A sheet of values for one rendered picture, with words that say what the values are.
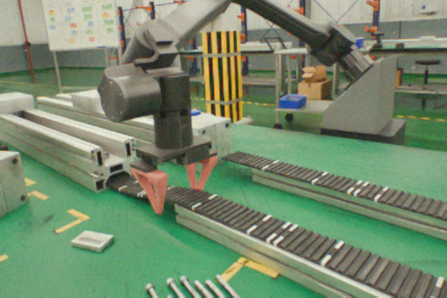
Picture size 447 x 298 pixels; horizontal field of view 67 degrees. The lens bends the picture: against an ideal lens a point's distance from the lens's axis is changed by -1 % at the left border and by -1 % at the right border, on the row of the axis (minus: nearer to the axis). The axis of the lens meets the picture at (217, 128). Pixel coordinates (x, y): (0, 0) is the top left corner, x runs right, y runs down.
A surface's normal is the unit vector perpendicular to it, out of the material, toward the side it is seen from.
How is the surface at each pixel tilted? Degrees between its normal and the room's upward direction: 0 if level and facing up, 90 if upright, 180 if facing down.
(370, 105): 90
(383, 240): 0
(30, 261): 0
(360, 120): 90
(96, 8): 90
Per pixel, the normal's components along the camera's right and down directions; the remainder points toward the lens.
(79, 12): -0.30, 0.26
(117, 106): -0.66, 0.21
